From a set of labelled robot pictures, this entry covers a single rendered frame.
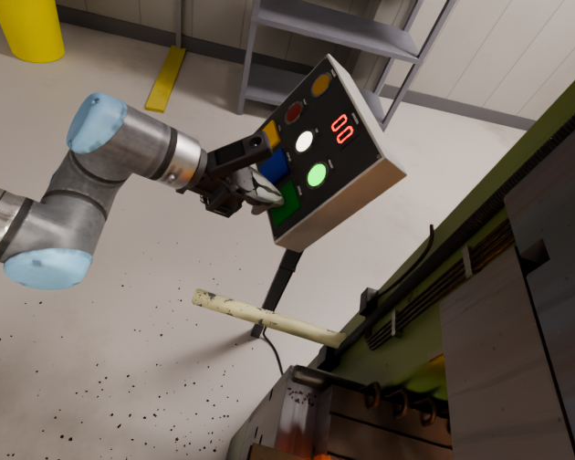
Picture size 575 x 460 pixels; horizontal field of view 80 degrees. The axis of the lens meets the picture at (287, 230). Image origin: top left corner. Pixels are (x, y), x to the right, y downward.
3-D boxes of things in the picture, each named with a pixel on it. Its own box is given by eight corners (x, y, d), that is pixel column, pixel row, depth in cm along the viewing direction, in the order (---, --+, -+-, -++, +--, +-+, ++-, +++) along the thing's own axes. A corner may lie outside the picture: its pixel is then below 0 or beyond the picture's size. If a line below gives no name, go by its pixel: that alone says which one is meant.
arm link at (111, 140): (69, 118, 52) (95, 70, 47) (149, 152, 60) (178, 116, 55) (57, 163, 47) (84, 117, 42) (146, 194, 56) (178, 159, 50)
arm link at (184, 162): (176, 117, 55) (179, 158, 50) (203, 130, 59) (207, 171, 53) (150, 153, 60) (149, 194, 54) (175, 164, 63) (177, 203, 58)
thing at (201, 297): (190, 308, 96) (191, 299, 92) (197, 291, 99) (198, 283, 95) (339, 354, 98) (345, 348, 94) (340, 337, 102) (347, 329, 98)
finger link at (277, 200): (268, 214, 74) (234, 200, 68) (287, 198, 71) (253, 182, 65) (271, 226, 72) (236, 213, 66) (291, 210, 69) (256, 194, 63)
